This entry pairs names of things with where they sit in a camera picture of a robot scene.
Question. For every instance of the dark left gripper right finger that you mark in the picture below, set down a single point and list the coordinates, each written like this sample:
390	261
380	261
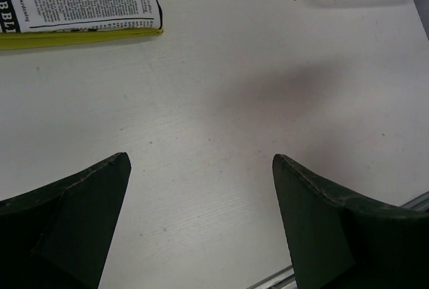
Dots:
287	172

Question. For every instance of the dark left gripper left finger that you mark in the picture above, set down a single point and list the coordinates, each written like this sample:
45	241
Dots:
59	235

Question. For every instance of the newspaper print yellow folded trousers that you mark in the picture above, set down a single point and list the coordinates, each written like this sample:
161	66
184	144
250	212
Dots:
47	23

